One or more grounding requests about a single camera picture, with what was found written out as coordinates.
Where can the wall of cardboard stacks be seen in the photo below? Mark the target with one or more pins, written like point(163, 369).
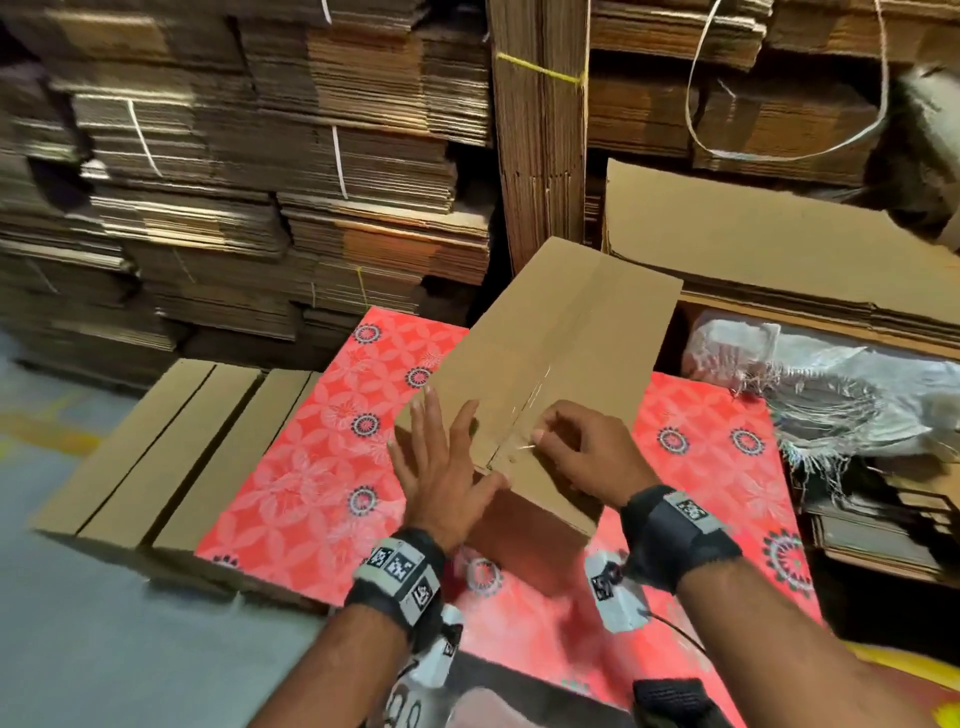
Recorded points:
point(225, 165)

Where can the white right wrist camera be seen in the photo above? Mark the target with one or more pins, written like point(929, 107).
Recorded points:
point(615, 588)

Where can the person's left forearm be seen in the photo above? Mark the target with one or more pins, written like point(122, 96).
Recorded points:
point(338, 675)

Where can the person's right forearm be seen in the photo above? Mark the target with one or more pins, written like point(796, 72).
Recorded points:
point(795, 653)

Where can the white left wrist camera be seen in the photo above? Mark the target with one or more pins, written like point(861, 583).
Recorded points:
point(438, 648)

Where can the low pile of cardboard sheets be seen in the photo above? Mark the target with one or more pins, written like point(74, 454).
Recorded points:
point(885, 525)

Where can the person's left hand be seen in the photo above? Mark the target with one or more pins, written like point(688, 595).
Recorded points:
point(443, 480)

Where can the person's right hand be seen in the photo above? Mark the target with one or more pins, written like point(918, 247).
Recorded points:
point(600, 450)

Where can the white plastic sack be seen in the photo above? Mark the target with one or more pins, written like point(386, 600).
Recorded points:
point(938, 135)

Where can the red patterned table cloth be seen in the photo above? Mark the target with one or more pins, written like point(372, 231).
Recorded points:
point(300, 480)

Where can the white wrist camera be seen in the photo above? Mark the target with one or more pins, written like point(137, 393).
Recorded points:
point(615, 588)
point(438, 648)

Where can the yellow-tied cardboard bundle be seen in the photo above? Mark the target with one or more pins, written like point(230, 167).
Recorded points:
point(537, 135)

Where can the white woven sack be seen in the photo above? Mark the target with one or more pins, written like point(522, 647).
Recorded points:
point(840, 390)

